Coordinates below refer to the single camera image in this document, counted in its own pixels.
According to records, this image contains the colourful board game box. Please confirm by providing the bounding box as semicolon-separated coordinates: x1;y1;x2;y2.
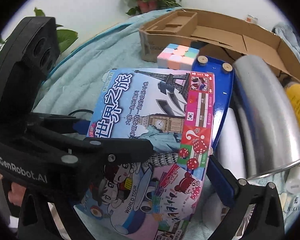
75;68;215;239

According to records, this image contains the silver metal cylinder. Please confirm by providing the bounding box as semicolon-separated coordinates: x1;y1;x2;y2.
233;55;300;179

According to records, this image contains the pastel puzzle cube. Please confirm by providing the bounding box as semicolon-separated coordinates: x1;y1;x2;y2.
157;43;199;70

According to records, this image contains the blue stapler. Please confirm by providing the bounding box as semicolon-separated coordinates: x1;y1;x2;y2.
192;56;234;150

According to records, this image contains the narrow cardboard insert tray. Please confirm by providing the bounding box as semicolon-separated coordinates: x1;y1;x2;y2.
146;11;198;37

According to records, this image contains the person's left hand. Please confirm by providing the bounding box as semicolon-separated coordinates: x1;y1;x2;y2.
0;166;27;208

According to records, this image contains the small white bottle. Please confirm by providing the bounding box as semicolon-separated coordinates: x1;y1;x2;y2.
286;165;300;194

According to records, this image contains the near green leafy plant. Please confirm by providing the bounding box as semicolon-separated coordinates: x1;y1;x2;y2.
0;7;79;71

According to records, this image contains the large shallow cardboard box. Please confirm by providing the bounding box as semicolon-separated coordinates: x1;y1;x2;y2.
139;9;300;82

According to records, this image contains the light blue puffer jacket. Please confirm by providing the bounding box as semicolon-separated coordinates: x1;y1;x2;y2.
272;22;300;53

